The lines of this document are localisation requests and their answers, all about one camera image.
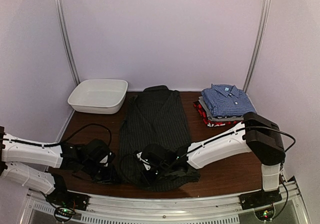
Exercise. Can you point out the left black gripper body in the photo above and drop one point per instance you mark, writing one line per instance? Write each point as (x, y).
(98, 175)

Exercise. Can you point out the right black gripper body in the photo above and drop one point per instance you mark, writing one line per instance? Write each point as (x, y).
(160, 169)

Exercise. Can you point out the black pinstriped long sleeve shirt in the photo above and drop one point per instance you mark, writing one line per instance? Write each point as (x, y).
(153, 116)

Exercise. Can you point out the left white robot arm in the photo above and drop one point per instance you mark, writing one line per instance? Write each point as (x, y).
(16, 155)

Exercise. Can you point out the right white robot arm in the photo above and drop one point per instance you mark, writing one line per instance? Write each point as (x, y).
(254, 134)

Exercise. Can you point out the white plastic tub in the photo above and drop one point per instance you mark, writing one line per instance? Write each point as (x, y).
(99, 96)

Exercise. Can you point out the grey folded shirt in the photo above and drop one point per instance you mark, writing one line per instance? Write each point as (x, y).
(216, 119)

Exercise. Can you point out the red black folded shirt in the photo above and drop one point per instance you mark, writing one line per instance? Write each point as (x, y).
(212, 124)

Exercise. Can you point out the blue checked folded shirt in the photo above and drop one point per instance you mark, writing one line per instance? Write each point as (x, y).
(225, 100)

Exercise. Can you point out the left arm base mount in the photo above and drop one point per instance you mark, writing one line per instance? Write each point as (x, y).
(65, 203)

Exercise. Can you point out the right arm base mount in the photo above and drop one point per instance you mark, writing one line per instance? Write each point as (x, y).
(264, 202)

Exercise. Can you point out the front aluminium rail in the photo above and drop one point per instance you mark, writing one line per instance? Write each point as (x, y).
(223, 209)

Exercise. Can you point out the left aluminium frame post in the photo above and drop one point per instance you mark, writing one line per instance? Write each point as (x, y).
(66, 42)

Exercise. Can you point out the aluminium frame post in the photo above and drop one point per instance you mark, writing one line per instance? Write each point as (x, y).
(66, 42)
(264, 15)

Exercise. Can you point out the right aluminium frame post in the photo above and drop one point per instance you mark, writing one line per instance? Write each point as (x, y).
(264, 15)

